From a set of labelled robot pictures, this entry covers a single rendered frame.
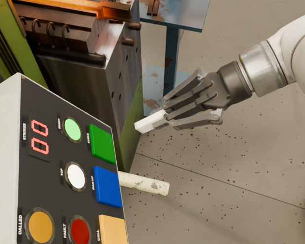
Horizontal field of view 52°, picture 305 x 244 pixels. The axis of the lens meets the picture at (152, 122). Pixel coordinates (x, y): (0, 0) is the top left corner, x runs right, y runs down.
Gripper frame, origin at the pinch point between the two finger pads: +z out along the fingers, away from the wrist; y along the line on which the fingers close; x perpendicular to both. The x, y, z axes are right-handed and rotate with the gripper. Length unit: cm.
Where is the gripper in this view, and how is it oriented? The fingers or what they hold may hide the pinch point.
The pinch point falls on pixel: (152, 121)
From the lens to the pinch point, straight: 65.3
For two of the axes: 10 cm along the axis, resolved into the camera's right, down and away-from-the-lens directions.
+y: -2.0, -8.4, 5.1
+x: -4.9, -3.7, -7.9
